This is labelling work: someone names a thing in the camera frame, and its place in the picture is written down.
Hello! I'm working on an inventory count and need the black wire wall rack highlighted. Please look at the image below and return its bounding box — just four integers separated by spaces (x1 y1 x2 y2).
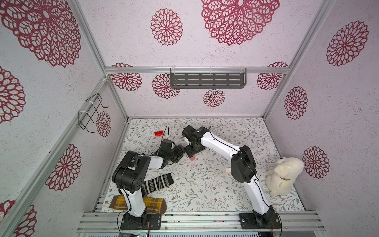
78 93 108 133

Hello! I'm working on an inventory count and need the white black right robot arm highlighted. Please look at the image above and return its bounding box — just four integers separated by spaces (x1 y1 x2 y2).
182 125 276 224

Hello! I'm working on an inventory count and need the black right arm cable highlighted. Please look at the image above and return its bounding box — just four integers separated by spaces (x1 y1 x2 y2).
207 126 267 208

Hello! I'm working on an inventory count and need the black white striped sock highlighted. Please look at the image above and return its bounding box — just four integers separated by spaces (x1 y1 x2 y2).
141 173 174 197

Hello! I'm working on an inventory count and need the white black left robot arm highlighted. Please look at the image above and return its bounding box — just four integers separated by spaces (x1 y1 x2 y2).
112 139 185 217

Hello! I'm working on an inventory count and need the dark grey wall shelf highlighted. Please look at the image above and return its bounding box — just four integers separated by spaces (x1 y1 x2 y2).
169 69 247 89

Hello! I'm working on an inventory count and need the yellow brown plaid sock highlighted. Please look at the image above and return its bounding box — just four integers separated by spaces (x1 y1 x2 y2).
109 195 167 214

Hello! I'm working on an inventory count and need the red curved lego brick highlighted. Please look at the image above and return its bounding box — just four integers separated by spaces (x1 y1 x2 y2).
154 130 164 137

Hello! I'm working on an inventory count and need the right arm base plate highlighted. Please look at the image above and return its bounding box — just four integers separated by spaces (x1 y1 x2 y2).
239 212 282 230

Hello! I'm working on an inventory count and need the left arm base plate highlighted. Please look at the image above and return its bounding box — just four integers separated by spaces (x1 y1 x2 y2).
120 213 162 230

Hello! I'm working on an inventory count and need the white plush toy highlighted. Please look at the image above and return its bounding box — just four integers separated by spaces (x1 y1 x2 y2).
265 158 305 196

